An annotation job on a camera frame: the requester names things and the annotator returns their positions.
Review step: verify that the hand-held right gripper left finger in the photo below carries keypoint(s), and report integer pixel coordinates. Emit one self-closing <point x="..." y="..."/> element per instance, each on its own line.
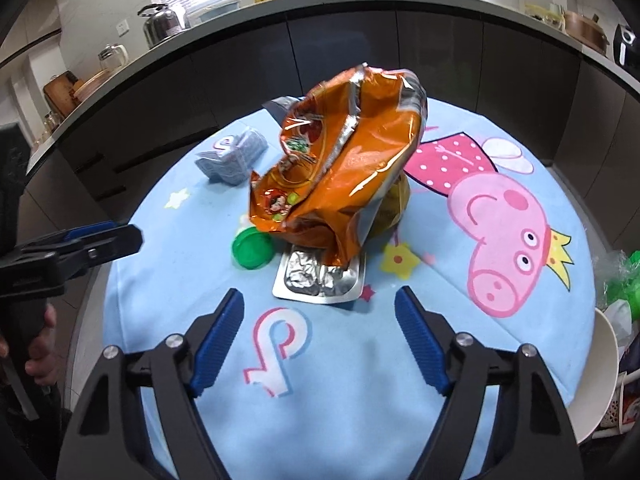
<point x="220" y="340"/>

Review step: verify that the blue cartoon printed tablecloth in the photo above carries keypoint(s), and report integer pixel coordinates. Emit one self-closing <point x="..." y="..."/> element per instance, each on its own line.
<point x="350" y="385"/>

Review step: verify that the steel kettle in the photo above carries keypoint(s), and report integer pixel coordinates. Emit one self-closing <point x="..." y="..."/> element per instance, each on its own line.
<point x="160" y="25"/>

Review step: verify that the wooden cutting boards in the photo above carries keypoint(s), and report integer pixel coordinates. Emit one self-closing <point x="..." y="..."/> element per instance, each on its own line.
<point x="62" y="92"/>

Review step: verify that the white plastic stool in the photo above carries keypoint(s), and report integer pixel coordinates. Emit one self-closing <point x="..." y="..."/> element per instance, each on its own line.
<point x="597" y="380"/>

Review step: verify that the green plastic bottles bag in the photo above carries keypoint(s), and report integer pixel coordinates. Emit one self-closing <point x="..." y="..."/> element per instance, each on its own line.
<point x="622" y="280"/>

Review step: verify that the green round lid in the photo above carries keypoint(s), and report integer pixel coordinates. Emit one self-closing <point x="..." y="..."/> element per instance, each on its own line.
<point x="250" y="250"/>

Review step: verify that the glass pitcher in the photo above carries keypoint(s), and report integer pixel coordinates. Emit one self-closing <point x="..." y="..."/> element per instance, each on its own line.
<point x="112" y="60"/>

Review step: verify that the silver foil tray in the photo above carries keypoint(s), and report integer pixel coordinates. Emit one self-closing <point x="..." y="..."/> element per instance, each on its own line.
<point x="310" y="275"/>

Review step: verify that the person's left hand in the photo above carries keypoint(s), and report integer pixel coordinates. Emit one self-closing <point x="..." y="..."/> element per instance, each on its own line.
<point x="44" y="355"/>

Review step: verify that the dark kitchen cabinet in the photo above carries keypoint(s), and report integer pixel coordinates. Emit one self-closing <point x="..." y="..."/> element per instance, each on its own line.
<point x="250" y="50"/>

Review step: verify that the light blue basin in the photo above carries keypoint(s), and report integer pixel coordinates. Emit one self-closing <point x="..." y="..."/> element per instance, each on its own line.
<point x="215" y="14"/>

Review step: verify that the black air fryer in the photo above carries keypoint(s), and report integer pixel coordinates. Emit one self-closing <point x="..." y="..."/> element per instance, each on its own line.
<point x="627" y="45"/>

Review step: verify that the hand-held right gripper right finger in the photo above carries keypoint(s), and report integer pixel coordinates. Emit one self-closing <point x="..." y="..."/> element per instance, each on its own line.
<point x="420" y="340"/>

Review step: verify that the silver printed wrapper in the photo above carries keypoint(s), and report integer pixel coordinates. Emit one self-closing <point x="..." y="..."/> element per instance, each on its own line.
<point x="230" y="160"/>

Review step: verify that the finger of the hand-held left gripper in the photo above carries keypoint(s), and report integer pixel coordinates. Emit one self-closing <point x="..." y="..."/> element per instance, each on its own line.
<point x="105" y="245"/>

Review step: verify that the glass jars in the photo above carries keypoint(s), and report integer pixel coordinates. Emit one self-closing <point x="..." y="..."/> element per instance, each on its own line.
<point x="542" y="14"/>

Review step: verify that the white perforated basket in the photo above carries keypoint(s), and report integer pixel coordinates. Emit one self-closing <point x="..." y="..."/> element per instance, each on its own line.
<point x="617" y="405"/>

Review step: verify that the orange snack bag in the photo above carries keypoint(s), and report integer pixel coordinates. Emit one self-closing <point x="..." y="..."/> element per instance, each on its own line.
<point x="360" y="160"/>

